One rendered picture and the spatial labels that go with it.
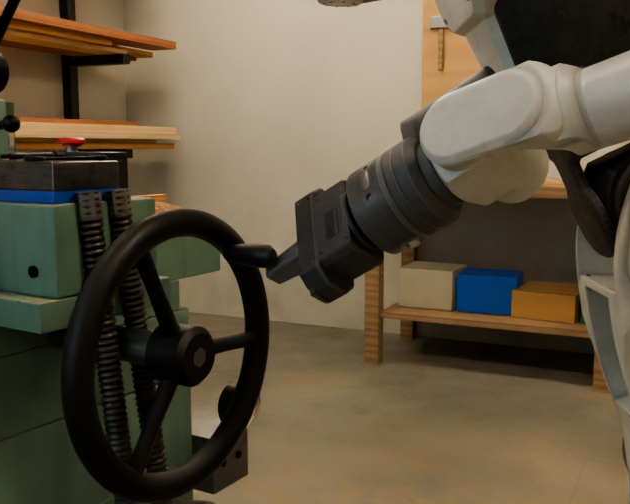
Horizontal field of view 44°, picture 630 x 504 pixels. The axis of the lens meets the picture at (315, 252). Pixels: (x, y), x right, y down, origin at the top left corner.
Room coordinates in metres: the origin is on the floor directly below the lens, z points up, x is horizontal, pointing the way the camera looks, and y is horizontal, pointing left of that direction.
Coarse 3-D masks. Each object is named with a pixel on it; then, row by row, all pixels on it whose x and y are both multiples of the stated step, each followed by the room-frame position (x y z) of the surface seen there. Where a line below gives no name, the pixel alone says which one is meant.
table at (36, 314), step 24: (168, 240) 1.00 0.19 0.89; (192, 240) 1.04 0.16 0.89; (168, 264) 1.00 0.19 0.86; (192, 264) 1.04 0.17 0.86; (216, 264) 1.09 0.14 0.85; (120, 288) 0.80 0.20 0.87; (144, 288) 0.83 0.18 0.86; (168, 288) 0.86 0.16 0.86; (0, 312) 0.74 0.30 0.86; (24, 312) 0.73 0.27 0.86; (48, 312) 0.72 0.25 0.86; (120, 312) 0.80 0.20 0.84
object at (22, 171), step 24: (0, 168) 0.79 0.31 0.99; (24, 168) 0.77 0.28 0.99; (48, 168) 0.75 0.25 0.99; (72, 168) 0.77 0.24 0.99; (96, 168) 0.79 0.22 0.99; (120, 168) 0.86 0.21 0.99; (0, 192) 0.79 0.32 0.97; (24, 192) 0.77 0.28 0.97; (48, 192) 0.75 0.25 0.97; (72, 192) 0.76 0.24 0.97
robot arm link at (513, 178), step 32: (416, 128) 0.72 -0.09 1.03; (384, 160) 0.70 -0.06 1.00; (416, 160) 0.69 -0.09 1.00; (512, 160) 0.66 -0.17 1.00; (544, 160) 0.70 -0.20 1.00; (416, 192) 0.67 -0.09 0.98; (448, 192) 0.68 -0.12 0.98; (480, 192) 0.68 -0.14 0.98; (512, 192) 0.69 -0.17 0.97; (416, 224) 0.69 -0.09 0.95; (448, 224) 0.70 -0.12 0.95
